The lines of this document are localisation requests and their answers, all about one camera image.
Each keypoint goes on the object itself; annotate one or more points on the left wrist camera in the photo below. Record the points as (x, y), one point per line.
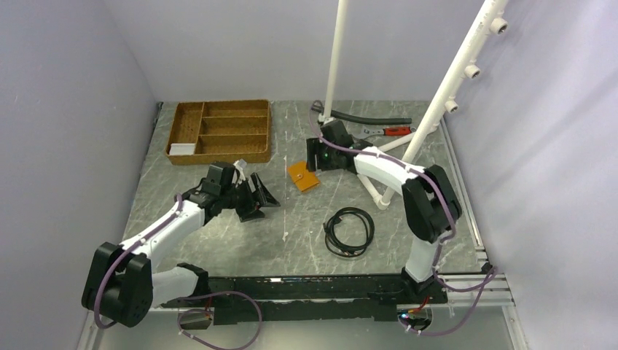
(239, 169)

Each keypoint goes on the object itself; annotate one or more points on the white PVC pipe frame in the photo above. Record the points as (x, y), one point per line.
(410, 50)

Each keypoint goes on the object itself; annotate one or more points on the woven brown organizer tray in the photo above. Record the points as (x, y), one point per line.
(222, 131)

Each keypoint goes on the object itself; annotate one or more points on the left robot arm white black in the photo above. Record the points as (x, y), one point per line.
(123, 284)

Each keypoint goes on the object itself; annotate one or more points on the black foam tube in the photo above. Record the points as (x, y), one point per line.
(371, 120)

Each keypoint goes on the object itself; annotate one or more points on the orange card holder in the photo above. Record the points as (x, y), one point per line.
(302, 178)

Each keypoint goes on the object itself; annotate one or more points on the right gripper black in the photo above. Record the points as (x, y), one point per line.
(313, 147)

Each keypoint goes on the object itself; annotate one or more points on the aluminium rail frame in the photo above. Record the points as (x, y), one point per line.
(415, 319)

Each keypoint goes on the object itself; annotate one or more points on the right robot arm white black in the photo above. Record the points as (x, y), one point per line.
(430, 204)

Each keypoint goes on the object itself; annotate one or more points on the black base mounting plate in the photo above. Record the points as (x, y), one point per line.
(379, 297)

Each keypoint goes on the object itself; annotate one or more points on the white card stack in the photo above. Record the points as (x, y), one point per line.
(179, 149)

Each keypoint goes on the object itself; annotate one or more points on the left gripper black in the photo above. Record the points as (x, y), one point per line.
(251, 211)

